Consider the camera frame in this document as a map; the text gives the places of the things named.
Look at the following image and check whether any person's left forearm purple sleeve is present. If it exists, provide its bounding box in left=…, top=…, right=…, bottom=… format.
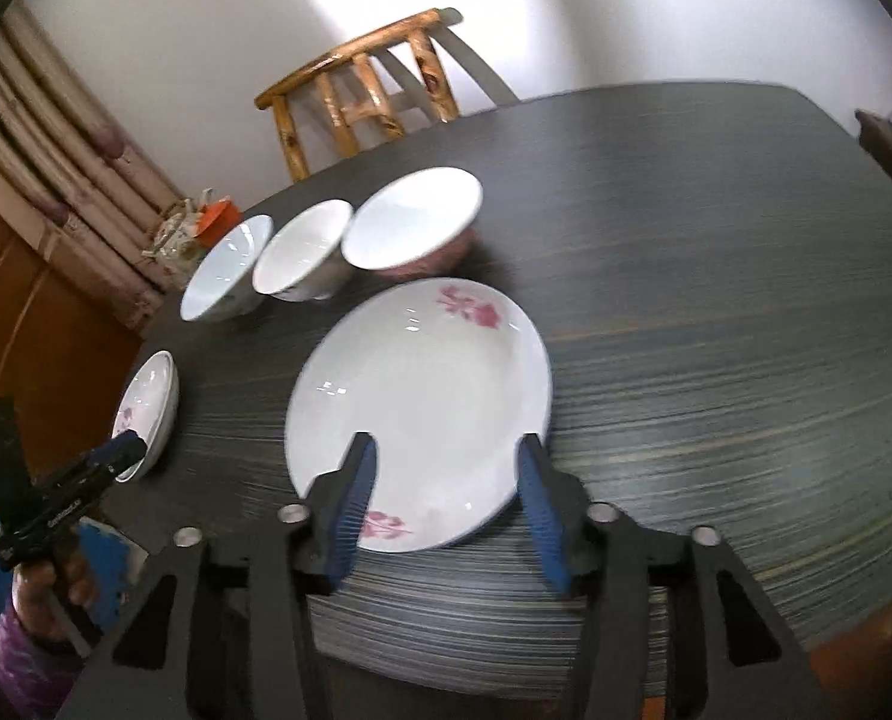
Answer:
left=0, top=598, right=94, bottom=720

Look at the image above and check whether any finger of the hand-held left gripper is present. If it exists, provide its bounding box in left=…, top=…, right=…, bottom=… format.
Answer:
left=88, top=433, right=151, bottom=483

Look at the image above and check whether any wooden chair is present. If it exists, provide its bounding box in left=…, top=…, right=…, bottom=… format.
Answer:
left=254, top=7, right=463, bottom=185

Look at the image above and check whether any small white floral plate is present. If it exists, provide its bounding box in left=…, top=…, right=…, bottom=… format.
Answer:
left=110, top=350, right=181, bottom=483

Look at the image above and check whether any orange cup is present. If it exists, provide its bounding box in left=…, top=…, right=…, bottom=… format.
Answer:
left=197, top=198, right=241, bottom=249

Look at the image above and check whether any stack of beige folded blankets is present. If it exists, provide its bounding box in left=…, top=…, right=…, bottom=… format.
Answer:
left=0, top=0, right=192, bottom=336

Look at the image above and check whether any person's left hand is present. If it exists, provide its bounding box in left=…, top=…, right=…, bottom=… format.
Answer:
left=12, top=532, right=100, bottom=620

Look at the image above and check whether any floral ceramic teapot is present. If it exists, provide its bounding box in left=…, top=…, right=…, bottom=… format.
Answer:
left=141, top=191, right=214, bottom=272

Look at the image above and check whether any large white floral plate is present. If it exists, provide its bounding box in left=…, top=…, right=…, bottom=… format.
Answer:
left=285, top=277, right=553, bottom=554

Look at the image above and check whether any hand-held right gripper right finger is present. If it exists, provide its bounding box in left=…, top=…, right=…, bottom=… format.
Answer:
left=517, top=433, right=830, bottom=720

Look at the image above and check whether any large white bowl pink outside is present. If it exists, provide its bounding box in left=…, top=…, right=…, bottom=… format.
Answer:
left=340, top=167, right=484, bottom=279

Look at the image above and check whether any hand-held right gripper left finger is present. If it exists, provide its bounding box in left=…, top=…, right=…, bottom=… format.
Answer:
left=56, top=431, right=379, bottom=720

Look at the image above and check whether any brown wooden cabinet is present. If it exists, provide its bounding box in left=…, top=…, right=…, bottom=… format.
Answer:
left=0, top=178, right=153, bottom=482

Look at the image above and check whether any small white bowl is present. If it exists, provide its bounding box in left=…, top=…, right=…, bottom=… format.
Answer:
left=179, top=214, right=275, bottom=324
left=252, top=199, right=354, bottom=303

